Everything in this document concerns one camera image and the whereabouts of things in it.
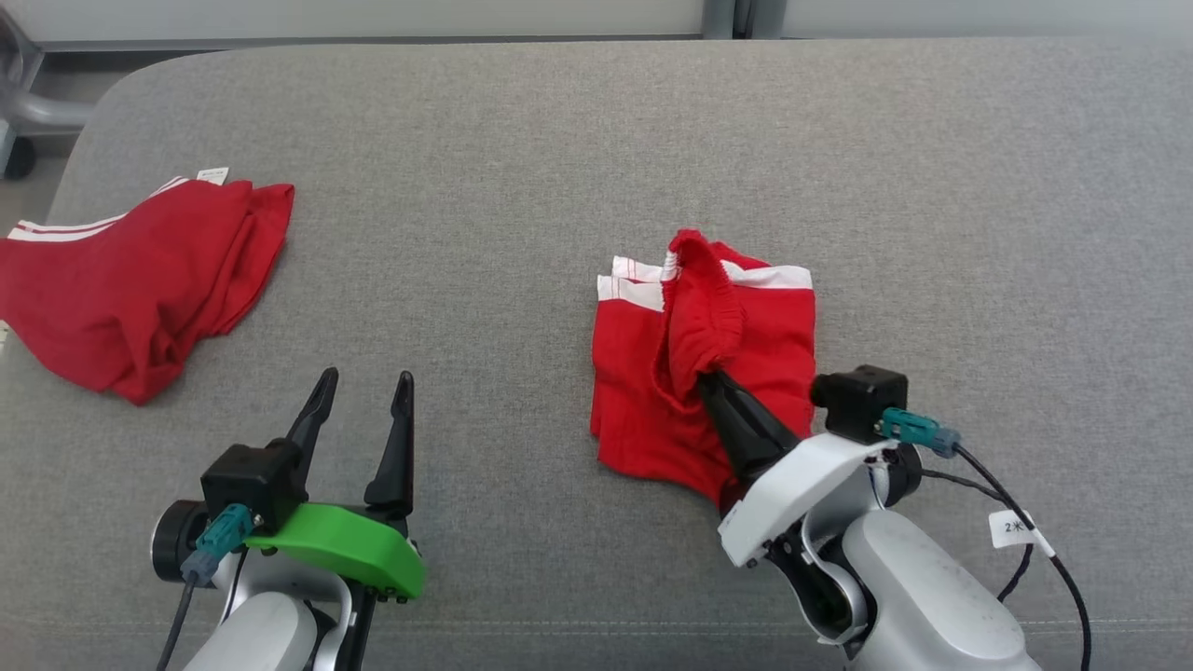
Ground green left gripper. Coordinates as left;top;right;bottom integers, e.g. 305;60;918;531
244;367;428;602

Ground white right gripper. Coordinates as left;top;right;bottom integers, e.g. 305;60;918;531
697;371;898;569

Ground red shorts with elastic waistband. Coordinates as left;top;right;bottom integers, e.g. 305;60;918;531
590;228;818;509

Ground red shirt with white stripes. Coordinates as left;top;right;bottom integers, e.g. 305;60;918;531
0;168;295;406

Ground grey chair base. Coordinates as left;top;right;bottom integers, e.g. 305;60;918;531
0;9;94;141

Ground black cable with teal plug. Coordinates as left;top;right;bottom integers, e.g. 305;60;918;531
876;407;1093;671
158;503;254;671

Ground white cable label tag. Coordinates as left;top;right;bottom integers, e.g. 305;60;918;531
988;510;1035;548

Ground thin black cable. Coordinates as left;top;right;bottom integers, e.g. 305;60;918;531
918;469;1037;604

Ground grey metal partition post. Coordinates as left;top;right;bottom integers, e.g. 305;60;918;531
704;0;784;40

